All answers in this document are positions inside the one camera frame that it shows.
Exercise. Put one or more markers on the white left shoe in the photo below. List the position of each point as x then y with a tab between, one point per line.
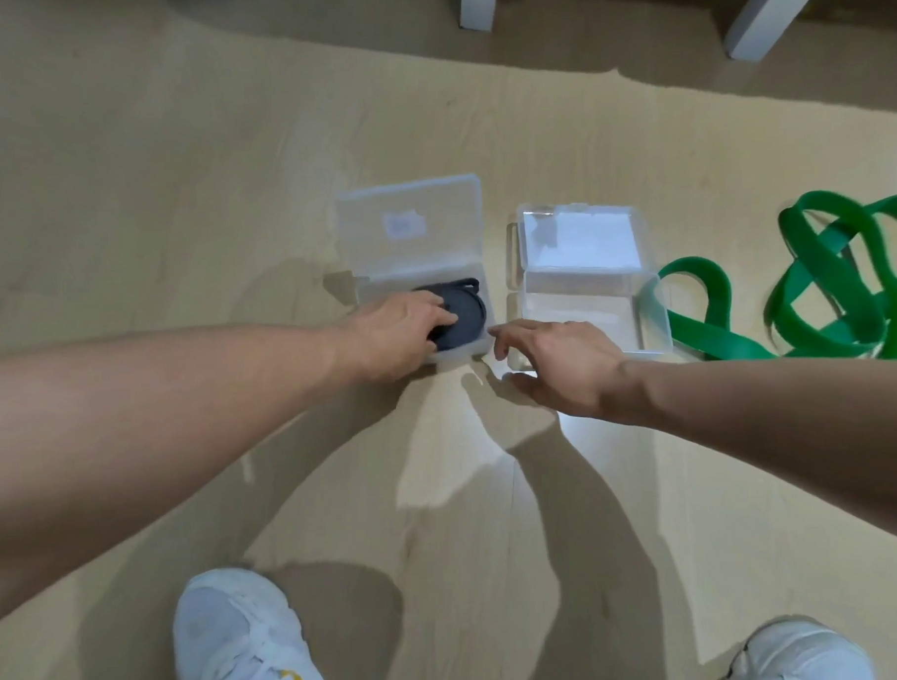
235	642

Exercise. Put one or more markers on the black band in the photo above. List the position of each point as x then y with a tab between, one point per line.
466	320

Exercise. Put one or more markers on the person's right forearm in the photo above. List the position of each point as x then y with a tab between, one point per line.
779	433

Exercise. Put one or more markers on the person's left fingers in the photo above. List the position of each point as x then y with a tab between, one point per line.
426	307

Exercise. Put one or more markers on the person's left hand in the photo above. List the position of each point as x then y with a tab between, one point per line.
378	343

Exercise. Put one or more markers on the white table leg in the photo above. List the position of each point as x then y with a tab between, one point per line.
768	10
478	1

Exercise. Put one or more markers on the person's right hand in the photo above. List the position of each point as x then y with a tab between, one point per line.
576	371

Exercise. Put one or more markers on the clear plastic box with label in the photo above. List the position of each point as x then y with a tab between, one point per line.
414	230

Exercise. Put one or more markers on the white right shoe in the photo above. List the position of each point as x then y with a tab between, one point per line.
800	654

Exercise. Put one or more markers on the green resistance band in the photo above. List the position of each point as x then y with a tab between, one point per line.
824	275

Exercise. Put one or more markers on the white shoe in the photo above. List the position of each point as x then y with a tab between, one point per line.
800	654
235	642

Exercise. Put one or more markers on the person's right thumb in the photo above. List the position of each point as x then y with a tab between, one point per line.
526	383

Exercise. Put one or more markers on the person's left forearm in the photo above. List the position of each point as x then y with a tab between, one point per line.
163	430

